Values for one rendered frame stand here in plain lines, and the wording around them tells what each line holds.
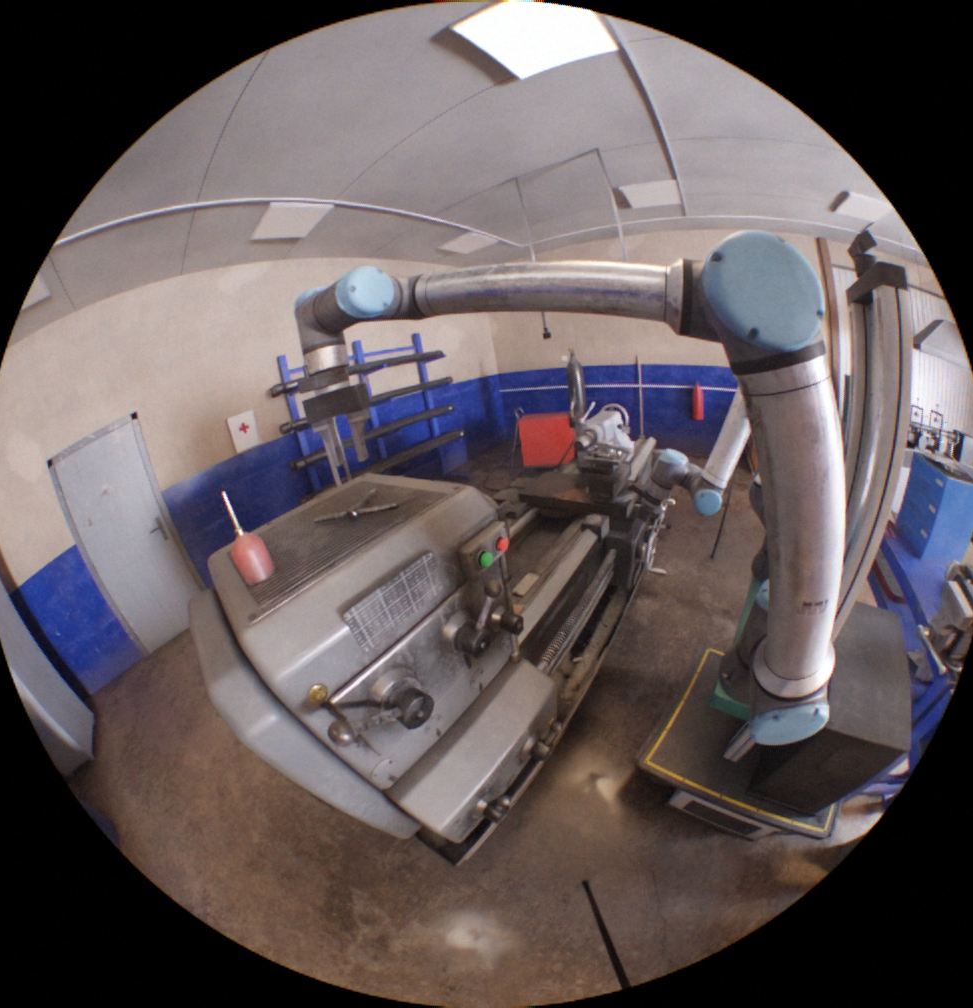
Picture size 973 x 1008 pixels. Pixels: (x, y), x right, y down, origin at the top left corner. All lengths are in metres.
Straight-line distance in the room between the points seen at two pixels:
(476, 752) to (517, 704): 0.17
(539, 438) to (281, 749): 4.16
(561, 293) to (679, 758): 1.41
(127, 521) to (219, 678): 3.22
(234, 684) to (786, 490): 0.72
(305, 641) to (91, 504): 3.42
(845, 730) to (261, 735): 1.19
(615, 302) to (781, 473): 0.30
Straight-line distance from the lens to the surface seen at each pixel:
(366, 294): 0.57
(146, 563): 3.78
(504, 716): 0.89
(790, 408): 0.35
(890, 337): 0.73
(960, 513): 2.03
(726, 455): 1.03
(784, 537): 0.42
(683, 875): 1.67
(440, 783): 0.84
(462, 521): 0.64
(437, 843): 1.24
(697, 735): 1.46
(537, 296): 0.52
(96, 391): 3.84
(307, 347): 0.67
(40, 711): 3.59
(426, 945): 1.69
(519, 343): 6.11
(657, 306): 0.48
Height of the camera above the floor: 1.58
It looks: 24 degrees down
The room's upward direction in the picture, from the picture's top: 10 degrees counter-clockwise
